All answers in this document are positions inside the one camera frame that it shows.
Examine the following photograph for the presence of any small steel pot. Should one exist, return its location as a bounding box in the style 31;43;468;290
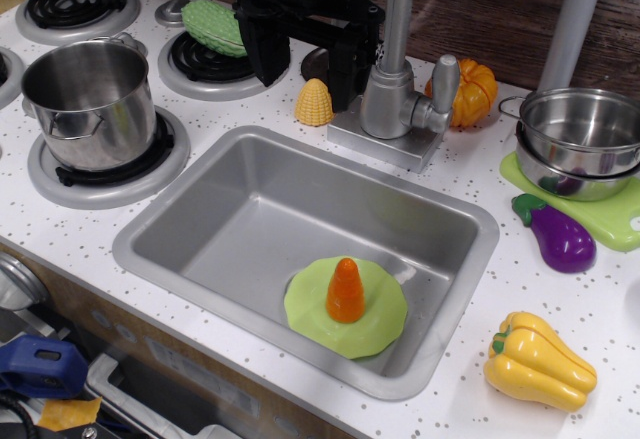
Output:
515;124;639;202
499;87;639;177

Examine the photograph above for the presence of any back right stove burner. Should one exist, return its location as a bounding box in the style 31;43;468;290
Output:
157;32;292;102

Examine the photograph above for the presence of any large steel pot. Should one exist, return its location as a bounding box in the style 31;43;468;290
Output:
21;38;157;172

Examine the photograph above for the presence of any green plastic cutting board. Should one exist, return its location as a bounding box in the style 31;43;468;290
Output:
499;152;639;252

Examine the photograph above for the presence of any front left stove burner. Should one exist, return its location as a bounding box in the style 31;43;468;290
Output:
28;107;190;210

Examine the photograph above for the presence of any stove burner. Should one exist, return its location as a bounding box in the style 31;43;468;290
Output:
15;0;141;46
157;32;292;102
0;47;25;109
28;107;190;210

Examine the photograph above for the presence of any far left stove burner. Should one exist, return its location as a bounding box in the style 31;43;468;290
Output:
0;47;25;109

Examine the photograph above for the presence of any grey vertical pole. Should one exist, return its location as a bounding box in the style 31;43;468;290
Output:
537;0;598;92

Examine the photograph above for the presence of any yellow toy bell pepper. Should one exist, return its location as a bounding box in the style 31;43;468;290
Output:
484;312;597;412

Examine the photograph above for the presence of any back left stove burner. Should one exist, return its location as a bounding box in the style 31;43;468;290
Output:
15;0;141;46

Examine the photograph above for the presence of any orange toy carrot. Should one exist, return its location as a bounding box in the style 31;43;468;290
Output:
325;258;366;324

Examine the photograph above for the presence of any blue clamp handle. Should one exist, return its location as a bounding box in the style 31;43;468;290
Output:
1;335;88;399

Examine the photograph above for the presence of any orange toy pumpkin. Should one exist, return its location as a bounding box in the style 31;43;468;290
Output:
450;58;498;129

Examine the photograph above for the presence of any green toy bitter gourd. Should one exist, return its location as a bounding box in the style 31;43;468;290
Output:
181;0;247;58

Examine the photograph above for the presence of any grey toy sink basin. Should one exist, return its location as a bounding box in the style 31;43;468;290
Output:
112;126;499;400

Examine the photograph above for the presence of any light green plastic plate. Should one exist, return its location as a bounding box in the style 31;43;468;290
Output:
284;257;408;359

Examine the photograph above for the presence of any yellow toy corn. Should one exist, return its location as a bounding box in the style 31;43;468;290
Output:
294;78;335;127

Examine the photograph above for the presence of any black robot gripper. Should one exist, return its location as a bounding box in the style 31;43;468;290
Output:
233;0;385;112

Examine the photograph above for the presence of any lower small steel pot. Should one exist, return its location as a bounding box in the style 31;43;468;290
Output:
515;124;639;202

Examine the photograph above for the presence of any upper small steel pot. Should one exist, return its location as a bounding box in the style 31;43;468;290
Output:
499;87;639;177

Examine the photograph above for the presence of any grey stove knob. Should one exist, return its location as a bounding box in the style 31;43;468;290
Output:
154;0;190;28

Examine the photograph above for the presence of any orange tape piece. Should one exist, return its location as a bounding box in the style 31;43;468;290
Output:
37;397;102;432

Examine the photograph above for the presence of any silver toy faucet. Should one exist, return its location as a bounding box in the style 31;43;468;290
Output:
327;0;460;172

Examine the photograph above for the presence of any purple toy eggplant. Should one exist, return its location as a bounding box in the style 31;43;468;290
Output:
511;193;597;273

